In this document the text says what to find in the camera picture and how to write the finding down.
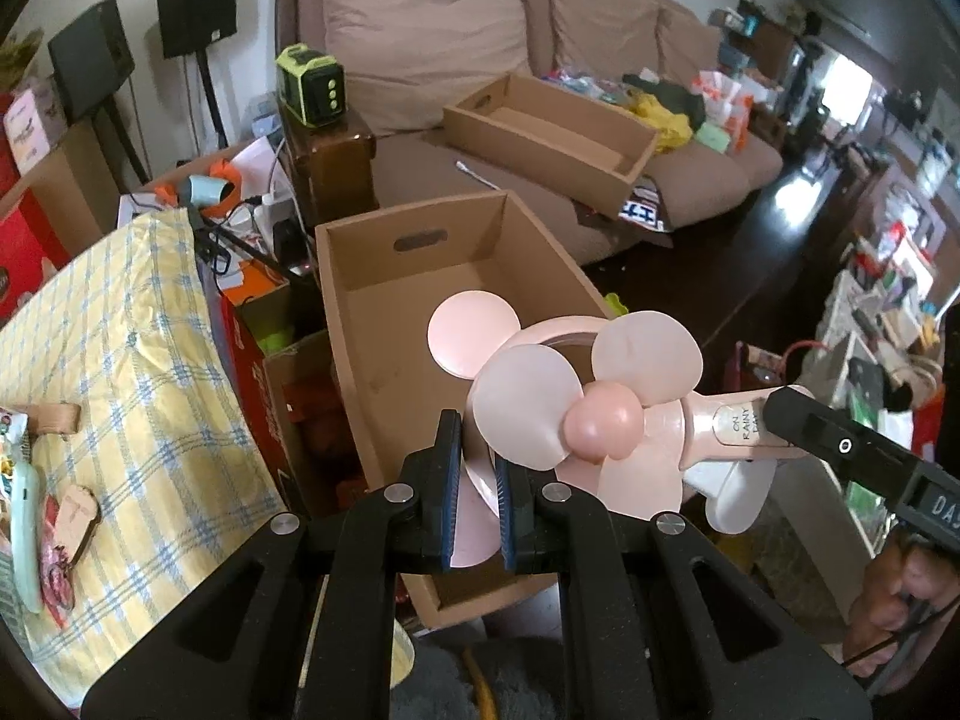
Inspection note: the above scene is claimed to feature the pale wooden folding fan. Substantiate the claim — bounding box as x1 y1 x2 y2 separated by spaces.
11 403 82 437

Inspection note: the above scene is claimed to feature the light green handheld device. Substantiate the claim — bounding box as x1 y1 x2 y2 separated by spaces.
10 460 43 614

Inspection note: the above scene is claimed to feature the yellow plaid bed cover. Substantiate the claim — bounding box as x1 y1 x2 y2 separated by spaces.
2 211 285 710

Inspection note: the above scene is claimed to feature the yellow cloth on sofa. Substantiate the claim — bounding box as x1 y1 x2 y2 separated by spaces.
628 91 693 154

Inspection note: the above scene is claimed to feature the brown fabric sofa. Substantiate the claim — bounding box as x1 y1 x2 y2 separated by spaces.
275 0 782 263

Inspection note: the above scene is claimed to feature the black loudspeaker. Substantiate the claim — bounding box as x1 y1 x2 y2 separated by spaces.
156 0 238 59
49 0 135 122

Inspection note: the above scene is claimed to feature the pink mouse-ear handheld fan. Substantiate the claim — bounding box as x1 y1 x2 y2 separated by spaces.
452 310 802 569

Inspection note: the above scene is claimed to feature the dark wooden side table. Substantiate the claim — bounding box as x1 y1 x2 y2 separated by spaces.
281 109 379 232

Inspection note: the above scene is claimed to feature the green black portable speaker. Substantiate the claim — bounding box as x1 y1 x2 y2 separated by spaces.
275 44 347 128

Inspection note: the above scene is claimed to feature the person's right hand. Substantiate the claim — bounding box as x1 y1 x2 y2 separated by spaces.
843 535 958 678

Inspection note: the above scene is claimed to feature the far cardboard tray box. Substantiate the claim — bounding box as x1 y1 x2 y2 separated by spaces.
443 73 659 220

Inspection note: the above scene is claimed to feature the right black loudspeaker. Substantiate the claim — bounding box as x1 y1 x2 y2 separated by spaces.
156 0 238 59

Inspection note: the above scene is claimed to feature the red gift box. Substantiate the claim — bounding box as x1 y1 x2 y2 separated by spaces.
0 190 70 322

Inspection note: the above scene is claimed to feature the pink tissue pack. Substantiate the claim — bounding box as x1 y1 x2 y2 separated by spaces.
2 78 68 176

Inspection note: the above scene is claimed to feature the wooden engraved tag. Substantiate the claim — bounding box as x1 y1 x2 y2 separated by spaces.
53 484 99 566

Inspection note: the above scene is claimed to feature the near cardboard storage box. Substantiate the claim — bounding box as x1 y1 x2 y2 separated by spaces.
314 188 625 629

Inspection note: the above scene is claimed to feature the large cardboard carton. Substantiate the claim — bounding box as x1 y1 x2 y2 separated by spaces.
2 122 121 257

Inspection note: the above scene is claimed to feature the left black loudspeaker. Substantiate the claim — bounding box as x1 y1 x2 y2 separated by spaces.
49 0 135 122

